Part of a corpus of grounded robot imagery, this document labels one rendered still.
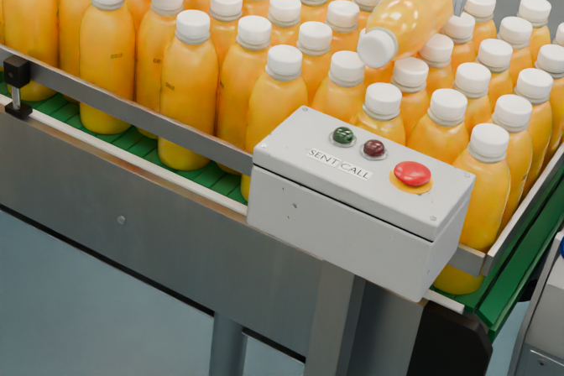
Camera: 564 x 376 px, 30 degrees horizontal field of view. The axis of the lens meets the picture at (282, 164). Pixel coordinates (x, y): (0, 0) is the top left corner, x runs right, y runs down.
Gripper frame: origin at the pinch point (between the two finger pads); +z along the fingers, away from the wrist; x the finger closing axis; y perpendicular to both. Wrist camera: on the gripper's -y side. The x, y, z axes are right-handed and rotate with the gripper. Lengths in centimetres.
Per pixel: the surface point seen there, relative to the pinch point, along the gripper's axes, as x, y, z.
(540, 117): 8.8, 8.1, 17.0
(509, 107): 2.3, 5.9, 13.2
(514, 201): 2.1, 9.3, 24.4
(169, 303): 51, -68, 123
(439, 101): -1.6, -0.8, 13.1
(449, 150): -2.6, 1.8, 18.0
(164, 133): -8.1, -31.8, 27.4
